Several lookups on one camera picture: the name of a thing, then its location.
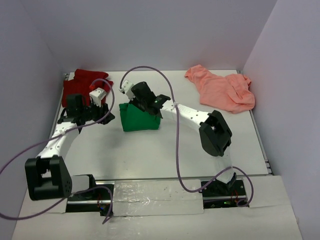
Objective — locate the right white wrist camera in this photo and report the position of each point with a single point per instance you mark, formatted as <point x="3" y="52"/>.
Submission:
<point x="126" y="89"/>

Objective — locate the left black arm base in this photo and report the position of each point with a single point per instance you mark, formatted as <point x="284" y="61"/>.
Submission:
<point x="97" y="200"/>

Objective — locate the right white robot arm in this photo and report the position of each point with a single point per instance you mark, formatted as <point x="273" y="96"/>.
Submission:
<point x="214" y="132"/>

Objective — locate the salmon pink t shirt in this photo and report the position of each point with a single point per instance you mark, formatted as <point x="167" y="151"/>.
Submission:
<point x="229" y="93"/>

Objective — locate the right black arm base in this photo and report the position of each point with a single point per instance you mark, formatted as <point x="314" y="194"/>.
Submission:
<point x="215" y="196"/>

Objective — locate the green t shirt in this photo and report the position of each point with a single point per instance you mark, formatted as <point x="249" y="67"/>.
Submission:
<point x="133" y="119"/>

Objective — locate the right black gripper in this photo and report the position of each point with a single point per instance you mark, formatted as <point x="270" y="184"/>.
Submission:
<point x="134" y="102"/>

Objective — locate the silver tape sheet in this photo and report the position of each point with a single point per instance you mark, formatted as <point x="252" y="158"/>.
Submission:
<point x="154" y="198"/>

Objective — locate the red t shirt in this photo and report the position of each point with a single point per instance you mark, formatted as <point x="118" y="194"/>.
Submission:
<point x="80" y="84"/>

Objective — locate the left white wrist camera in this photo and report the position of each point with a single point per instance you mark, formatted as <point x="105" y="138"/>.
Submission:
<point x="97" y="95"/>

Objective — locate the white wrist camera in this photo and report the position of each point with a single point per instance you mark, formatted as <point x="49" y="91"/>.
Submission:
<point x="126" y="89"/>
<point x="97" y="95"/>

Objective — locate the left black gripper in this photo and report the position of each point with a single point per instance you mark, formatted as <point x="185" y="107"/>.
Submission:
<point x="101" y="111"/>

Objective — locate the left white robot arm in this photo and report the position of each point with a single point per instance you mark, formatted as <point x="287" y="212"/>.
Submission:
<point x="47" y="174"/>

